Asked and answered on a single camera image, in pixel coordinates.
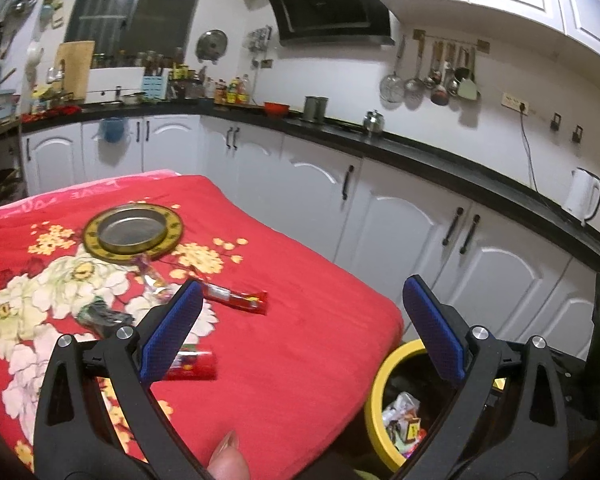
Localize round gold rimmed metal tray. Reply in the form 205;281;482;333
82;202;185;261

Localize utensil wall rail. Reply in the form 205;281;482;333
412;30;491;53

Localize yellow rimmed black trash bin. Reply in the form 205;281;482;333
364;338;511;475

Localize wire mesh strainer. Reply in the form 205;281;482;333
379;35;406;104

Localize black range hood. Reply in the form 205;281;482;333
258;0;396;46

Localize steel slotted skimmer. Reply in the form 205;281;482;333
404;40;427;107

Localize row of spice jars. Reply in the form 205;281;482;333
91;47;206;81

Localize wooden cutting board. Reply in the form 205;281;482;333
55;40;96;102

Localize black power cable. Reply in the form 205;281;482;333
519;110;571;208

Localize steel ladle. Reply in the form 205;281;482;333
430;42;451;107

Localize blue knife block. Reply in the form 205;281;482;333
142;74;170;101

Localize white electric kettle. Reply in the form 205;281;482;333
562;167;600;226

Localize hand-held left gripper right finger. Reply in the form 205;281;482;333
395;274;571;480

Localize steel kettle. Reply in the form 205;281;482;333
363;109;386;136

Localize dark kitchen window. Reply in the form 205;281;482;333
62;0;211;66

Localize green spatula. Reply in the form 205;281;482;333
456;47;482;101

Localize light blue basin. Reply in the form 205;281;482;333
0;89;18;123

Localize hanging metal tools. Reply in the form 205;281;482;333
247;26;273;53

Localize wall socket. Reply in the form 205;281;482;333
501;92;531;113

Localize black countertop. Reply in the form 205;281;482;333
20;102;600;276

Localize dark snack wrapper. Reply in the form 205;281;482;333
77;297;133;336

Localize steel pot lid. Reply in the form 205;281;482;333
196;29;229;63

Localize clear candy wrapper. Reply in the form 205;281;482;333
132;255;181;306

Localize metal canister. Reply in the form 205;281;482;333
302;95;329;125

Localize crumpled white wrapper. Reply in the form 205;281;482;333
382;392;421;426

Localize red snack wrapper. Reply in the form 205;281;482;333
165;350;217;381
200;282;269;317

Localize blue hanging bag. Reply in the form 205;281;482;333
99;117;127;143

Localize white lower kitchen cabinets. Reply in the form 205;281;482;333
20;114;600;361

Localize person's left hand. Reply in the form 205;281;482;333
207;430;253;480

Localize row of condiment bottles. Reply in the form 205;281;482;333
212;74;253;107

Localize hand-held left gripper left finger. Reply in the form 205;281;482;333
32;280;216;480

